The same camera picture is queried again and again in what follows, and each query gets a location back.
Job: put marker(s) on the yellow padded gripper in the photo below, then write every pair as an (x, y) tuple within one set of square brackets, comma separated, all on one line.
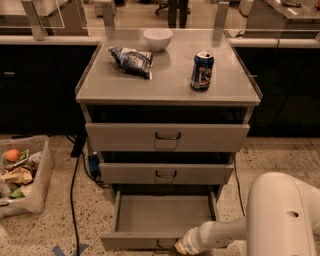
[(192, 238)]

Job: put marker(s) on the grey bottom drawer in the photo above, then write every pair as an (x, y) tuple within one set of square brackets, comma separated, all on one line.
[(154, 217)]

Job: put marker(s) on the grey drawer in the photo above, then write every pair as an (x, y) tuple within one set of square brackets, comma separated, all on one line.
[(154, 217), (155, 173), (166, 128)]

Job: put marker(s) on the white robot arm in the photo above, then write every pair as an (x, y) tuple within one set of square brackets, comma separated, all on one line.
[(283, 219)]

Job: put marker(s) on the grey drawer cabinet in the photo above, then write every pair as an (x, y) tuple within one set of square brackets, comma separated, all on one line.
[(105, 85)]

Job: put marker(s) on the grey middle drawer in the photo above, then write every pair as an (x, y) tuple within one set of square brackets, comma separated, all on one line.
[(155, 173)]

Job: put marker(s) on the grey top drawer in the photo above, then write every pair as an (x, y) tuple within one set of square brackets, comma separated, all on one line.
[(166, 128)]

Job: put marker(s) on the blue power box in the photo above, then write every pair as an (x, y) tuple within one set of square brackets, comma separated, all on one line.
[(94, 165)]

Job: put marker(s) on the blue soda can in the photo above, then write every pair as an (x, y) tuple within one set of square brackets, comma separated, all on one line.
[(202, 71)]

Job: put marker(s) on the blue chip bag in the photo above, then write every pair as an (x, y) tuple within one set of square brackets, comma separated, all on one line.
[(132, 61)]

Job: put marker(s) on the orange fruit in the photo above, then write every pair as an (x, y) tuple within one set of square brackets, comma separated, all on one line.
[(12, 155)]

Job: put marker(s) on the white bowl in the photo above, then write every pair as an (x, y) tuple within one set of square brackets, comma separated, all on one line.
[(157, 39)]

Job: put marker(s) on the person legs dark trousers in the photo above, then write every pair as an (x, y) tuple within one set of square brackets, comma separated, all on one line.
[(177, 13)]

